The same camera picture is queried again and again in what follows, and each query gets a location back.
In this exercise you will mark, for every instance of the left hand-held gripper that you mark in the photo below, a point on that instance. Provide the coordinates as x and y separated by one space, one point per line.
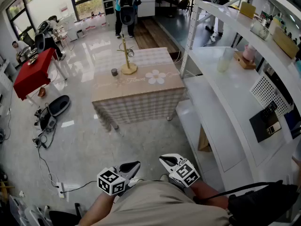
110 181

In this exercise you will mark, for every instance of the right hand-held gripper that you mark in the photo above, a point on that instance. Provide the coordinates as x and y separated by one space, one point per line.
185 174

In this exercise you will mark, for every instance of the clear glass cup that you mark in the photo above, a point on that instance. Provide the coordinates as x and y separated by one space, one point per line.
130 53
114 72

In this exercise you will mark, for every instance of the wooden mug tree stand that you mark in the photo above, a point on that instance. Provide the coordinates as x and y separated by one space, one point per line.
128 70

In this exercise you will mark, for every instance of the person's right forearm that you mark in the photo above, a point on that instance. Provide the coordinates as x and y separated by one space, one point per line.
204 188

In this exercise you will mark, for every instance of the person's left forearm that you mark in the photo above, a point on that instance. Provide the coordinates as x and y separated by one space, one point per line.
98 208

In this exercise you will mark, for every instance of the person's left shoe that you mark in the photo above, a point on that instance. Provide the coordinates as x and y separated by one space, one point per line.
140 180

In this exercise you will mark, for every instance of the person's shoe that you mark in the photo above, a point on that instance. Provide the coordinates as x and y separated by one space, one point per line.
140 180
164 178

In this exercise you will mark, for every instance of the person's right shoe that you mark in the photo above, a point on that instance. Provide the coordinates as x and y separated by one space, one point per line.
164 178

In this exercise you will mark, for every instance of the cardboard box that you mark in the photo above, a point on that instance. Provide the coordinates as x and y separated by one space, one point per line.
204 141

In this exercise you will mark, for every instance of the person's beige shirt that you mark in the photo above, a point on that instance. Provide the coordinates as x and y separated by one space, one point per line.
160 206

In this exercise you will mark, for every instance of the table with checkered cloth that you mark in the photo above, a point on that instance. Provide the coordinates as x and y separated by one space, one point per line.
141 107

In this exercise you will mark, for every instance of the white power strip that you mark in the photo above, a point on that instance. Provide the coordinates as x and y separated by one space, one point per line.
61 189

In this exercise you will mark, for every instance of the black chair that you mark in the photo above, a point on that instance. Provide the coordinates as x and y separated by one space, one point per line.
63 218

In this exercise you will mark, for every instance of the black mat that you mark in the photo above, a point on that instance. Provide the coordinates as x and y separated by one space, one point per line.
258 129

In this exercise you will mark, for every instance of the white metal shelf rack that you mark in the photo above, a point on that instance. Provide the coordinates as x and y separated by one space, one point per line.
235 91

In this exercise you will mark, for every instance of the black oval device on floor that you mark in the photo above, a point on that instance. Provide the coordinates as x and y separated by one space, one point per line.
58 105

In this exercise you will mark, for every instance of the black bag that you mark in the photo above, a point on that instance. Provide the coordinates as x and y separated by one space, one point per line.
258 204

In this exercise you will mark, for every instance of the black device on stand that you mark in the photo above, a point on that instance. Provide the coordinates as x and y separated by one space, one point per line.
45 119

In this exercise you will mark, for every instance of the black remote control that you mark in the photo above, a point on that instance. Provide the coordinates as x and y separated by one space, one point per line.
269 110

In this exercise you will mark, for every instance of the brown stool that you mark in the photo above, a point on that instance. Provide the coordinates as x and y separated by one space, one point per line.
41 92

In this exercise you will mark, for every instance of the white perforated board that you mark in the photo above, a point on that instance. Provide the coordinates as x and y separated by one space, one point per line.
270 93

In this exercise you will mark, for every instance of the pink mug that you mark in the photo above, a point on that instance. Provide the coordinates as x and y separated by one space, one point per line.
249 52

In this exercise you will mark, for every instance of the table with red cloth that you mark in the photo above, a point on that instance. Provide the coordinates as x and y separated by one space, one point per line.
33 76

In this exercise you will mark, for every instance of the tiered serving tray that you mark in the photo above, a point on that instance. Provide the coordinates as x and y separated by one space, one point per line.
33 56

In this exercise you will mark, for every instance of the clear plastic container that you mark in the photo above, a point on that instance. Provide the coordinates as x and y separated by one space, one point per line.
259 29

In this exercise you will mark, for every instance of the white cabinet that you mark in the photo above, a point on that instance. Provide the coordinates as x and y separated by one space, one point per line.
147 1

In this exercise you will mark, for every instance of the wooden box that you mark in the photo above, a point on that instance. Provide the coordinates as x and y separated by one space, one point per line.
285 42

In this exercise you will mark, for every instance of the white cubby shelf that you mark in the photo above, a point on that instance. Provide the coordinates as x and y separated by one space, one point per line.
107 1

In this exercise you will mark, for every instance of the yellow box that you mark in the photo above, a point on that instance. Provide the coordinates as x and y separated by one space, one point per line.
247 9

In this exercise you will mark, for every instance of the clear plastic bottle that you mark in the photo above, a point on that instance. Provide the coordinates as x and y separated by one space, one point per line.
266 13

